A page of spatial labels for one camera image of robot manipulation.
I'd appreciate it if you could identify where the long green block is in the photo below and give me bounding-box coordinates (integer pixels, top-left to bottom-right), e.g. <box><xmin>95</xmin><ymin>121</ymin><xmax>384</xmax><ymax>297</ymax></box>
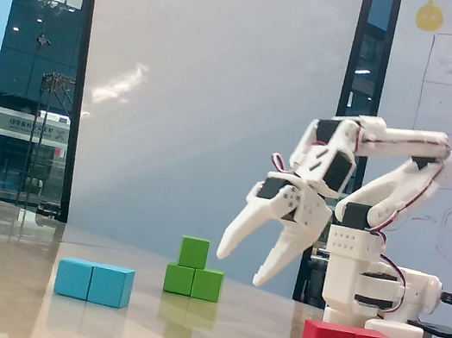
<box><xmin>161</xmin><ymin>260</ymin><xmax>226</xmax><ymax>304</ymax></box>

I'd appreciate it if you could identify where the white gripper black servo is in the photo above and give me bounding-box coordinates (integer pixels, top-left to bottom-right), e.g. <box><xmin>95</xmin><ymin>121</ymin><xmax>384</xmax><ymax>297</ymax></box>
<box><xmin>211</xmin><ymin>162</ymin><xmax>339</xmax><ymax>298</ymax></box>

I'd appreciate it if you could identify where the long blue block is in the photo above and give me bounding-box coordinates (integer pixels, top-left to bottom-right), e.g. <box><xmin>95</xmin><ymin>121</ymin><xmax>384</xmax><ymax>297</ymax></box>
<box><xmin>52</xmin><ymin>255</ymin><xmax>136</xmax><ymax>311</ymax></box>

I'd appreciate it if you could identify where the black window frame post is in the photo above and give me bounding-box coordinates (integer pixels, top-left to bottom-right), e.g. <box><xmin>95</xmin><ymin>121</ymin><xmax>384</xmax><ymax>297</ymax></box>
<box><xmin>291</xmin><ymin>0</ymin><xmax>402</xmax><ymax>312</ymax></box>
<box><xmin>43</xmin><ymin>0</ymin><xmax>108</xmax><ymax>224</ymax></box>

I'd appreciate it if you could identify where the red black servo cable loop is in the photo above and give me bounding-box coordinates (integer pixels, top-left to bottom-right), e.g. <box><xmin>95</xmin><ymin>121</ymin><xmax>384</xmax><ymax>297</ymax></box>
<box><xmin>267</xmin><ymin>152</ymin><xmax>300</xmax><ymax>178</ymax></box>

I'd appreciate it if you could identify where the dark scaffold tower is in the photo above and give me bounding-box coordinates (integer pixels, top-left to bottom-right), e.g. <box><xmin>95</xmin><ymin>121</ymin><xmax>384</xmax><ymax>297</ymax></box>
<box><xmin>15</xmin><ymin>69</ymin><xmax>79</xmax><ymax>214</ymax></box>

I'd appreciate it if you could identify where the small green cube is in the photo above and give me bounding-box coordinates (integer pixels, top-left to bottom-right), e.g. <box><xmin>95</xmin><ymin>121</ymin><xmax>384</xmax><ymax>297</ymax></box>
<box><xmin>177</xmin><ymin>235</ymin><xmax>211</xmax><ymax>272</ymax></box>

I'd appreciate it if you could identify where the yellow round sticker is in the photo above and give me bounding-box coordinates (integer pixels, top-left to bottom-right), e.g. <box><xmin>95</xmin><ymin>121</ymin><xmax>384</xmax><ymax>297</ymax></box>
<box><xmin>413</xmin><ymin>0</ymin><xmax>449</xmax><ymax>34</ymax></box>

